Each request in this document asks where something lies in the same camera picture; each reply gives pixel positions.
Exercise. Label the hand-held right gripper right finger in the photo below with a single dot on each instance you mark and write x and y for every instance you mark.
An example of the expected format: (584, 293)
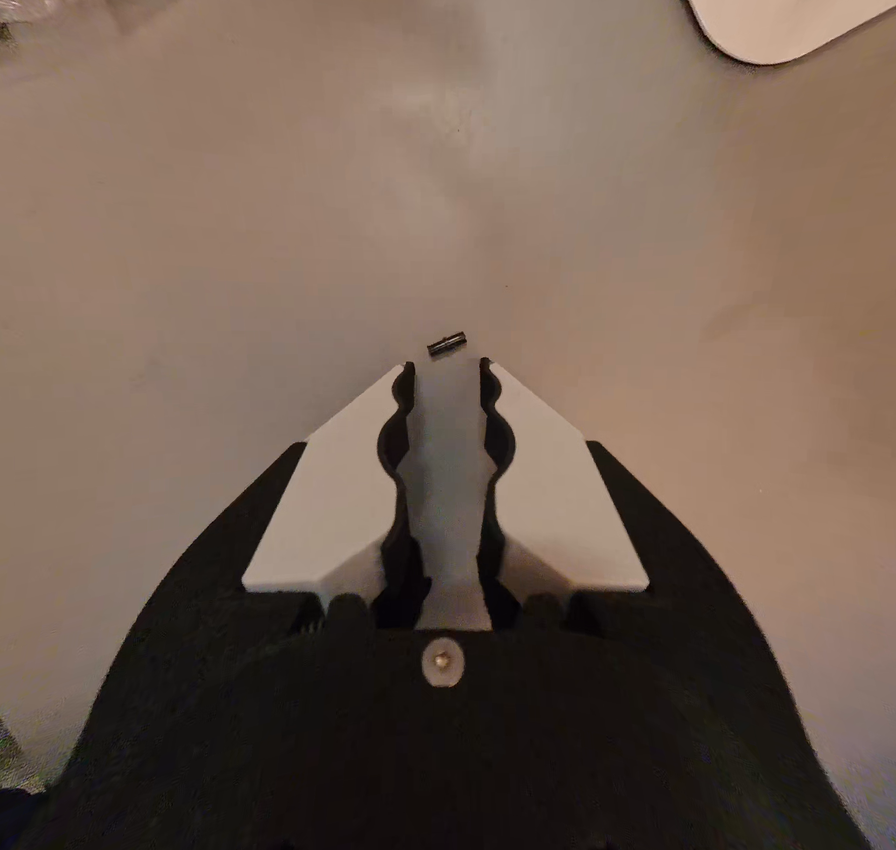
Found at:
(560, 514)

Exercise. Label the black lego pin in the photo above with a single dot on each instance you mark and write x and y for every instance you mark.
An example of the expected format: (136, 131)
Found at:
(448, 345)

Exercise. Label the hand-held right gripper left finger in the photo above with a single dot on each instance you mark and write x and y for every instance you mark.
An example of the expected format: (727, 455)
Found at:
(329, 514)

